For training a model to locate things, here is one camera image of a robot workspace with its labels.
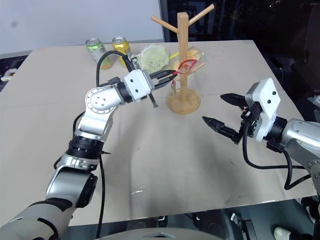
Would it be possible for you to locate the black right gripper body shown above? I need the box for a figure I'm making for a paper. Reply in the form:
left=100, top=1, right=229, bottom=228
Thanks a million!
left=231, top=101, right=264, bottom=146

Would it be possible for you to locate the white shoe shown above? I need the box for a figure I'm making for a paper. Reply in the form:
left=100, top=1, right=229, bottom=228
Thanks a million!
left=273, top=226, right=292, bottom=240

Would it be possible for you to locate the yellow drink can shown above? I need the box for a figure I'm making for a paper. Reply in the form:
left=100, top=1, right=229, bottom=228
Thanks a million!
left=111, top=36, right=133, bottom=67

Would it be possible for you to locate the green snack in clear bag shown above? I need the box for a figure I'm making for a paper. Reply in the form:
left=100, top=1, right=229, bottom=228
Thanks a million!
left=136, top=43, right=171, bottom=74

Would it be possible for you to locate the wooden tree stand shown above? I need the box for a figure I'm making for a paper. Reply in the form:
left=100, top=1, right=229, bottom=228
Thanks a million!
left=150, top=3, right=216, bottom=116

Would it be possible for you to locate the small white object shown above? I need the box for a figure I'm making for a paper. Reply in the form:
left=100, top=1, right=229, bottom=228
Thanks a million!
left=0, top=69, right=18, bottom=83

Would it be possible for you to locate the green drink can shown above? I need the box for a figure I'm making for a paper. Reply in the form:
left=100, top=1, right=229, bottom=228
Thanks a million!
left=85, top=37, right=114, bottom=71

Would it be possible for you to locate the red keychain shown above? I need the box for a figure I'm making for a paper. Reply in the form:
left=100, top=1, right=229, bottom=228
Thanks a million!
left=170, top=57, right=199, bottom=91

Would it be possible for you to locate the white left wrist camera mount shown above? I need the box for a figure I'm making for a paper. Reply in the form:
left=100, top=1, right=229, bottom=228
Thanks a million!
left=123, top=69, right=155, bottom=103

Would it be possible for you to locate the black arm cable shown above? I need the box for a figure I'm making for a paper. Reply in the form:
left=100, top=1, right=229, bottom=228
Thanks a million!
left=241, top=117, right=313, bottom=192
left=53, top=50, right=135, bottom=240

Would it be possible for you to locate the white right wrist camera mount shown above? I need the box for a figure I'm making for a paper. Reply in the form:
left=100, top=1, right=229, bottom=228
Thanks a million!
left=244, top=77, right=282, bottom=144

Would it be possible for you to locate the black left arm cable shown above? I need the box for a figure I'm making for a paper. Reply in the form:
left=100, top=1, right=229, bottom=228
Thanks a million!
left=53, top=50, right=135, bottom=240

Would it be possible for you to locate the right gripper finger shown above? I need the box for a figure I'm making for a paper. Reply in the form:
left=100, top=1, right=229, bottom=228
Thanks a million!
left=219, top=92, right=248, bottom=109
left=201, top=115, right=239, bottom=141

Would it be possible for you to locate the clear bag with yellow snacks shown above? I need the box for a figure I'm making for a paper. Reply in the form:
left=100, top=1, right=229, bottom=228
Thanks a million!
left=186, top=46, right=209, bottom=66

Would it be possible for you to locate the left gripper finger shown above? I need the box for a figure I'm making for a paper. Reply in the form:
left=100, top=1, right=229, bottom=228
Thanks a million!
left=153, top=75, right=177, bottom=91
left=150, top=70, right=178, bottom=81

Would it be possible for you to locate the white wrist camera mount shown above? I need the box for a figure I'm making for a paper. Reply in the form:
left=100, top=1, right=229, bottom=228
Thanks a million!
left=123, top=69, right=155, bottom=103
left=244, top=77, right=282, bottom=144

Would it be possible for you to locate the dark rounded robot body shape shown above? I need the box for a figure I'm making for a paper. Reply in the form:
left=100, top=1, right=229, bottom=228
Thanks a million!
left=96, top=226, right=214, bottom=240

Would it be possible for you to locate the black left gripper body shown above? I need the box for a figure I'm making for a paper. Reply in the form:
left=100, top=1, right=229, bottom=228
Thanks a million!
left=147, top=72, right=161, bottom=109

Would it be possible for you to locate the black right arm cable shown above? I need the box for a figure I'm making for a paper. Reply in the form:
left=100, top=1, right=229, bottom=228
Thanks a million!
left=241, top=117, right=313, bottom=192

